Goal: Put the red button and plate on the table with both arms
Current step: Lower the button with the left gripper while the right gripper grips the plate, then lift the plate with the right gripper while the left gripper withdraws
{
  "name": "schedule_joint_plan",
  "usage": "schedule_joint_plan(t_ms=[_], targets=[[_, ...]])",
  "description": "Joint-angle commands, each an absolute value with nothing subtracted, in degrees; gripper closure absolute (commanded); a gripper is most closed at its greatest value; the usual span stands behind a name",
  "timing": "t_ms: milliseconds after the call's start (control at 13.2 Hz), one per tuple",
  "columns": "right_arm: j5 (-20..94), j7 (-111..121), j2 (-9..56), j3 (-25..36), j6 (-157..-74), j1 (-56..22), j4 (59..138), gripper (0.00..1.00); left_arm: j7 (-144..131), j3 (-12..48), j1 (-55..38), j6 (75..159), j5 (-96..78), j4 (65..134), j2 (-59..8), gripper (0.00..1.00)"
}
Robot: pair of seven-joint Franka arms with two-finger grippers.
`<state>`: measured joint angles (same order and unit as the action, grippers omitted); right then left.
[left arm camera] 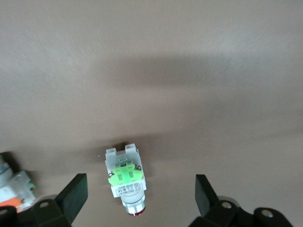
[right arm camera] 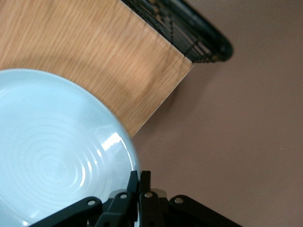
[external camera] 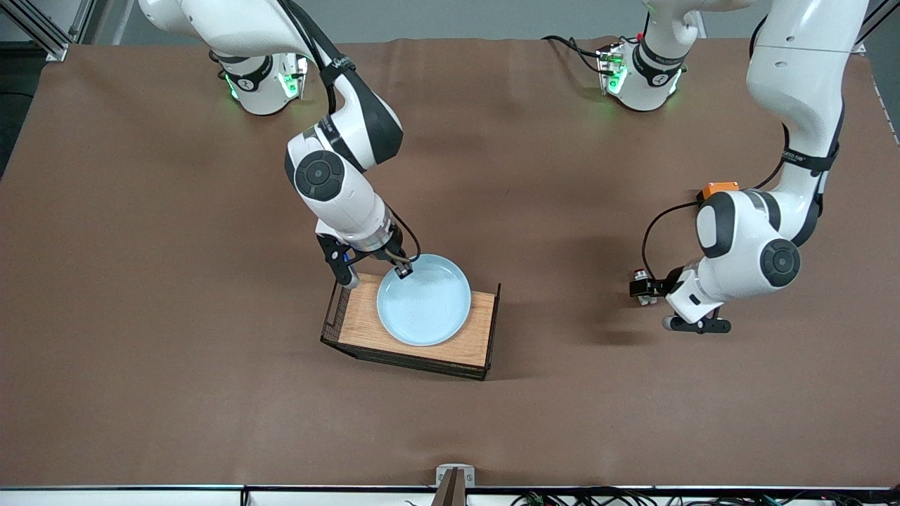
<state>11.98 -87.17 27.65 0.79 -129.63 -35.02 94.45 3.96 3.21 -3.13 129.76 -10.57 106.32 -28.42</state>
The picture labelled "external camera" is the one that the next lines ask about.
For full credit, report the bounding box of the light blue round plate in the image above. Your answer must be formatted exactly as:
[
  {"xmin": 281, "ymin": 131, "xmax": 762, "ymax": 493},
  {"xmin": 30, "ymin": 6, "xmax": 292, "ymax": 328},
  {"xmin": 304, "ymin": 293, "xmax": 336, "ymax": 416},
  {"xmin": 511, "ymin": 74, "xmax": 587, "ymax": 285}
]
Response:
[{"xmin": 376, "ymin": 254, "xmax": 472, "ymax": 346}]

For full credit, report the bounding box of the brown table cover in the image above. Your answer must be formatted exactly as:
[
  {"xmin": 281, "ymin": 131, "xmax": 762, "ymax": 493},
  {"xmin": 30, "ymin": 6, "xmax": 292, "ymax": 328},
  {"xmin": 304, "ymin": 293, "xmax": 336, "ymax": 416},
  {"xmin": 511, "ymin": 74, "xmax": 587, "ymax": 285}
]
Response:
[{"xmin": 0, "ymin": 35, "xmax": 900, "ymax": 489}]

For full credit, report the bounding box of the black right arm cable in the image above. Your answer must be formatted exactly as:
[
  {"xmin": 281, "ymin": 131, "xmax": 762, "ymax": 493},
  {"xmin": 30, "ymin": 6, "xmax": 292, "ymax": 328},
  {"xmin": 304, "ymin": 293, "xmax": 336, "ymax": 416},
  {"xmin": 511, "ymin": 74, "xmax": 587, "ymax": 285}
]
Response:
[{"xmin": 278, "ymin": 0, "xmax": 423, "ymax": 262}]

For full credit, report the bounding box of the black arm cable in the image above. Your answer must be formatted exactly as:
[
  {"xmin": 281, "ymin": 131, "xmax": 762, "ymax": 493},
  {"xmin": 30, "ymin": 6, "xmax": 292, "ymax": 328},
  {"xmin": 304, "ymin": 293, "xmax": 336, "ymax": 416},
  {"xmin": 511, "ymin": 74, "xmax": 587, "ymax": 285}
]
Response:
[
  {"xmin": 278, "ymin": 0, "xmax": 423, "ymax": 262},
  {"xmin": 641, "ymin": 201, "xmax": 702, "ymax": 280}
]

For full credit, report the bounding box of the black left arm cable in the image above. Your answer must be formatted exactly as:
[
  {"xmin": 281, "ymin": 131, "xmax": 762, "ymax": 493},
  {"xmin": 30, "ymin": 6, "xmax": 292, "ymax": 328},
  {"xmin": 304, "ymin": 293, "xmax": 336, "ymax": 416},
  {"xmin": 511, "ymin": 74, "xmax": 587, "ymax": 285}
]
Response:
[{"xmin": 641, "ymin": 201, "xmax": 702, "ymax": 280}]

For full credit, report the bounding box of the wooden tray with wire frame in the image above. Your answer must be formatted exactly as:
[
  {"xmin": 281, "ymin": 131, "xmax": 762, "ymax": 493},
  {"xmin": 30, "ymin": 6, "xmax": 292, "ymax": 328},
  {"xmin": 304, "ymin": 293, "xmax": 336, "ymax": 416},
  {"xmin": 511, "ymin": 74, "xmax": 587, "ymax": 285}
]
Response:
[{"xmin": 320, "ymin": 259, "xmax": 502, "ymax": 382}]

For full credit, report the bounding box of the orange button enclosure box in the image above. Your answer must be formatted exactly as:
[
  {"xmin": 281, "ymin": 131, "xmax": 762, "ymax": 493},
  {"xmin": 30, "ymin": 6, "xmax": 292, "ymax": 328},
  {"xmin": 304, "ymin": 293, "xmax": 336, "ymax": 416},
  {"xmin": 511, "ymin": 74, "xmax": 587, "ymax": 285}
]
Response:
[{"xmin": 698, "ymin": 181, "xmax": 740, "ymax": 203}]

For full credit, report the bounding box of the black cable bundle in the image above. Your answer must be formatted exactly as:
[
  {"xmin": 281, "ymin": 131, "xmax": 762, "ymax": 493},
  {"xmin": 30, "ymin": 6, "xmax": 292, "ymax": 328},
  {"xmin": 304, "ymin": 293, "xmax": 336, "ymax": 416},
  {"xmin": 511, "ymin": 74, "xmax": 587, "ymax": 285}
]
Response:
[{"xmin": 510, "ymin": 487, "xmax": 900, "ymax": 506}]

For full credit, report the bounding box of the metal clamp bracket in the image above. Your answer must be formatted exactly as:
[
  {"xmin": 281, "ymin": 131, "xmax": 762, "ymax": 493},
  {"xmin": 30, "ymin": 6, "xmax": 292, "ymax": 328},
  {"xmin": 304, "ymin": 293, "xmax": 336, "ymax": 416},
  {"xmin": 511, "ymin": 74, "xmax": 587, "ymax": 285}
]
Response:
[{"xmin": 435, "ymin": 464, "xmax": 476, "ymax": 506}]

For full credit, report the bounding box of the black base power cable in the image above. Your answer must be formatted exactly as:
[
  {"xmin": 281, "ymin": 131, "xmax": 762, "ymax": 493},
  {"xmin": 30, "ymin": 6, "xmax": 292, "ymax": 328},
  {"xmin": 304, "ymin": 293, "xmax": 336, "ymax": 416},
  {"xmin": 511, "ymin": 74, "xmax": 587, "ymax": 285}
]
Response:
[{"xmin": 541, "ymin": 34, "xmax": 612, "ymax": 74}]

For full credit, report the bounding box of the aluminium frame profile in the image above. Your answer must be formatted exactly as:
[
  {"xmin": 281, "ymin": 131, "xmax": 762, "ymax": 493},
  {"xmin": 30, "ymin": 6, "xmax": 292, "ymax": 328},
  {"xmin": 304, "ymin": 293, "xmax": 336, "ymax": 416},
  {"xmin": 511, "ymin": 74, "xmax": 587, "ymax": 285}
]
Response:
[
  {"xmin": 0, "ymin": 0, "xmax": 96, "ymax": 60},
  {"xmin": 854, "ymin": 0, "xmax": 890, "ymax": 53}
]

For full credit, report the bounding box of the white table edge rail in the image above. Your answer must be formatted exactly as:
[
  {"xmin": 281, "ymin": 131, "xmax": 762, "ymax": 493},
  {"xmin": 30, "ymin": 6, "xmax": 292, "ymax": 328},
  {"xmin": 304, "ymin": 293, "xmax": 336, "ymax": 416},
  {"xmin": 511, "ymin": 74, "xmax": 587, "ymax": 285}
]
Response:
[{"xmin": 0, "ymin": 485, "xmax": 900, "ymax": 506}]

